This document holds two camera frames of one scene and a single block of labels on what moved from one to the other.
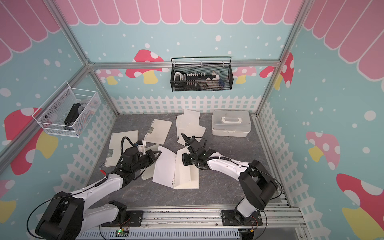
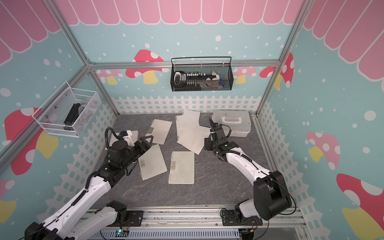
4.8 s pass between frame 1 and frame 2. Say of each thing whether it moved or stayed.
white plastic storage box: stayed
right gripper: moved
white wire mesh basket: stayed
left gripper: moved
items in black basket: stayed
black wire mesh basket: stayed
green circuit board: stayed
